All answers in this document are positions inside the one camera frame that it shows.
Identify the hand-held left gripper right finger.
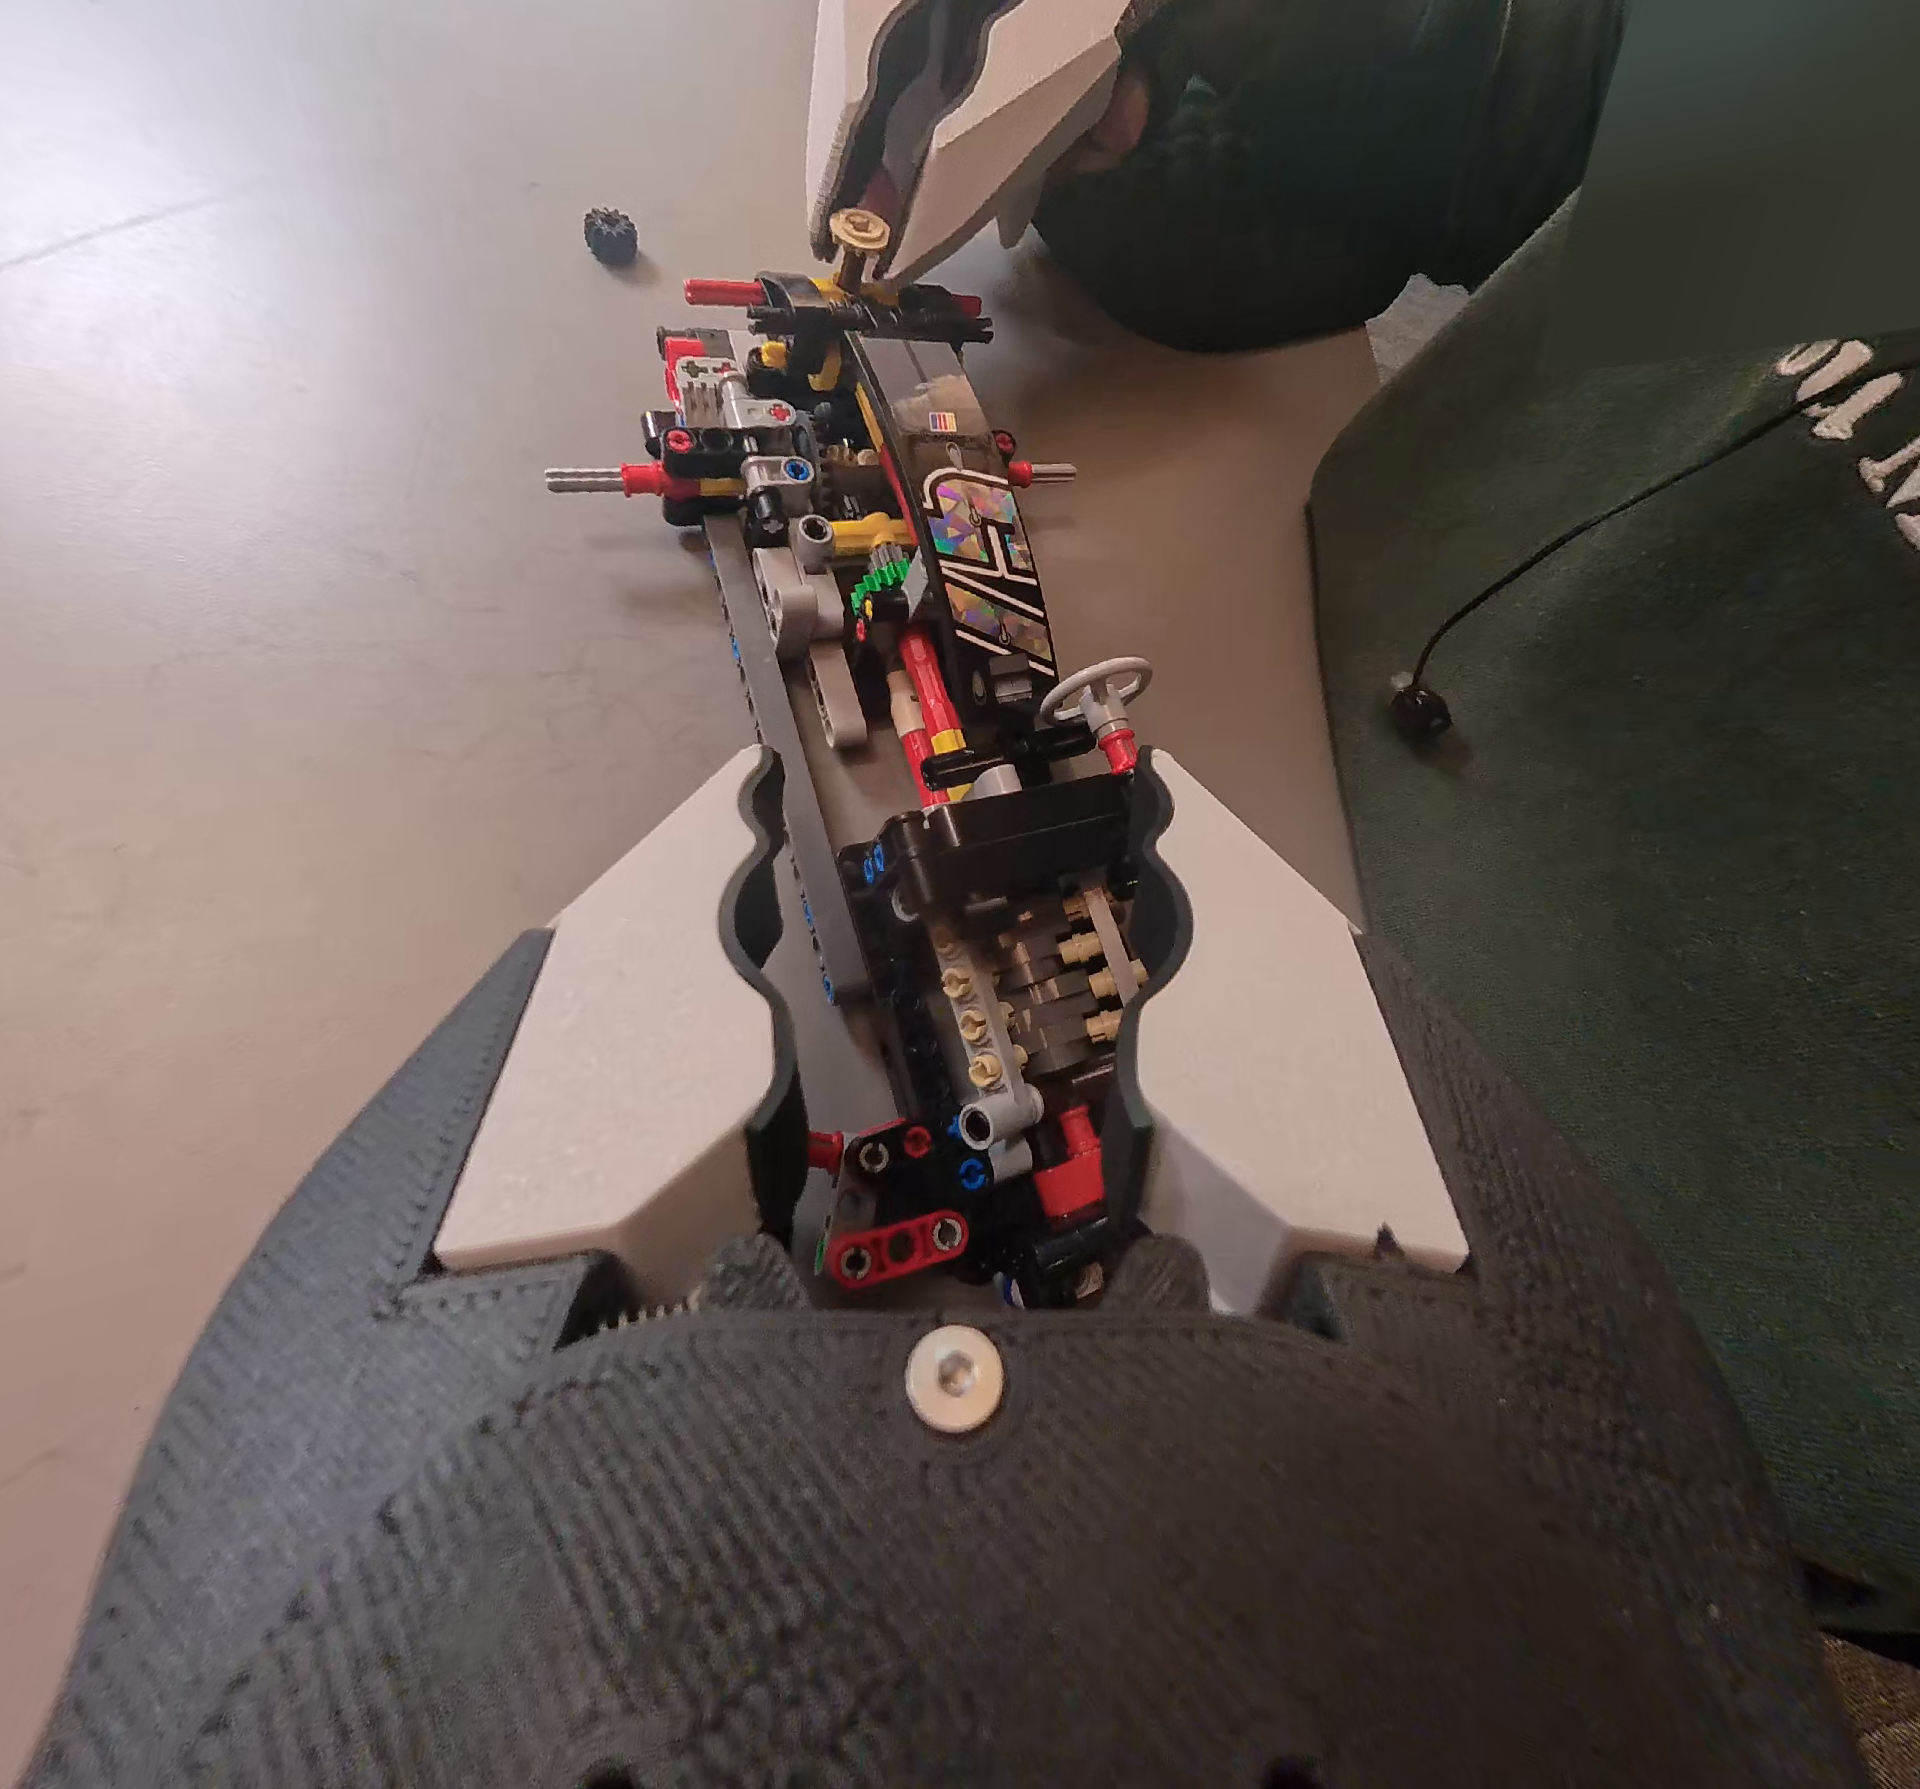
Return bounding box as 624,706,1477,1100
1101,745,1468,1315

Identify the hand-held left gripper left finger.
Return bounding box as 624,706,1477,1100
430,745,810,1310

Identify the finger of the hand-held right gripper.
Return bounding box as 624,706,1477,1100
884,0,1214,283
808,0,1051,263

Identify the lego car chassis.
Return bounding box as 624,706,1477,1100
546,263,1155,1310

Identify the person's right forearm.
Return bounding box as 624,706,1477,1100
1029,0,1666,355

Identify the person's right hand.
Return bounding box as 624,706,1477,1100
1077,63,1164,172

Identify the person's green sweatshirt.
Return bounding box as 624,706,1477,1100
1310,0,1920,1632

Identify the black sweatshirt drawstring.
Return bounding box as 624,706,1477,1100
1384,402,1804,738

